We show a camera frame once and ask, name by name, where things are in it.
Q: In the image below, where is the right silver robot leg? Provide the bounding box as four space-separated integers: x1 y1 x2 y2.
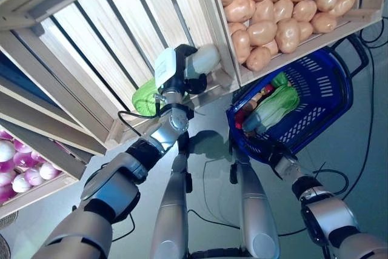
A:
229 154 281 259

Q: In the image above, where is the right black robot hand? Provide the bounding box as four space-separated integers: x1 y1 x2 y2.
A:
260 142 299 169

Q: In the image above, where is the purple white onion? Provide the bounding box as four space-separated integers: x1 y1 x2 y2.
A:
0 184 18 204
11 173 33 193
13 151 36 169
0 140 16 163
39 161 61 181
24 167 45 186
0 169 16 187

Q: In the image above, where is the black robot pelvis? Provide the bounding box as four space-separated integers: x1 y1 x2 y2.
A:
190 248 246 259

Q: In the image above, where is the small green bell pepper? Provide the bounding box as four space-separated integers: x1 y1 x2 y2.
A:
270 72 289 87

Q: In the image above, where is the woven straw basket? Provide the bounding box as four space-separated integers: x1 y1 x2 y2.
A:
0 212 19 259

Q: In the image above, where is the left silver robot leg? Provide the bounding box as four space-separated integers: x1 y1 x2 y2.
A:
150 152 193 259

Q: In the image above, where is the silver robot leg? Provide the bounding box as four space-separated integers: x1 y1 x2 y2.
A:
150 152 193 259
229 154 281 259

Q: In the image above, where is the blue plastic shopping basket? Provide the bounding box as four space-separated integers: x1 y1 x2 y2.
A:
226 36 369 163

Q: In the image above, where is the left black robot foot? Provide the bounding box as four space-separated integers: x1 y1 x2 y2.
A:
177 131 190 155

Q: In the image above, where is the green white napa cabbage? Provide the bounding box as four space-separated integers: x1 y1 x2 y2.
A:
132 44 222 117
241 84 301 134

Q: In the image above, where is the wooden display shelf frame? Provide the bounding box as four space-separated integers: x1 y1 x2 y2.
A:
0 67 107 181

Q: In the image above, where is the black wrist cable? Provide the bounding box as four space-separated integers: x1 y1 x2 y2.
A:
117 98 166 138

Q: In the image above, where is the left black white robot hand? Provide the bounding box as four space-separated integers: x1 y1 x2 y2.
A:
153 44 209 96

